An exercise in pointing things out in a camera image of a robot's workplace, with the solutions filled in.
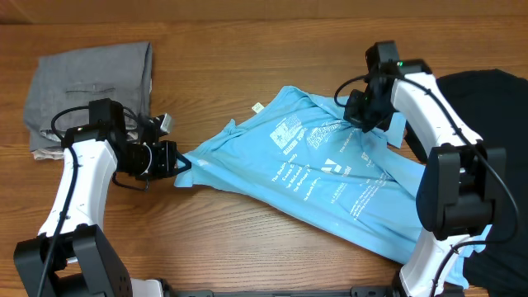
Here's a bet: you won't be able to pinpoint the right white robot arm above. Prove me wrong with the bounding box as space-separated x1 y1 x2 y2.
343 41 512 297

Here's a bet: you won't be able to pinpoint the folded grey trousers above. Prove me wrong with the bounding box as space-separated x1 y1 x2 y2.
23 41 153 160

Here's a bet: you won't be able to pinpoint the light blue t-shirt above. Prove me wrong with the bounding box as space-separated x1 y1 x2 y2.
175 86 424 264

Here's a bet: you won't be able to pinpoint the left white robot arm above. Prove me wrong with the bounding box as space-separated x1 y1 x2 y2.
13 98 191 297

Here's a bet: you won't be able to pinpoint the black garment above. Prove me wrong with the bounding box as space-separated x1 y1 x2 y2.
403 68 528 297

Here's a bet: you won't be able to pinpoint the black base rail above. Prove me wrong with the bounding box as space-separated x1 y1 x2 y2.
163 285 404 297

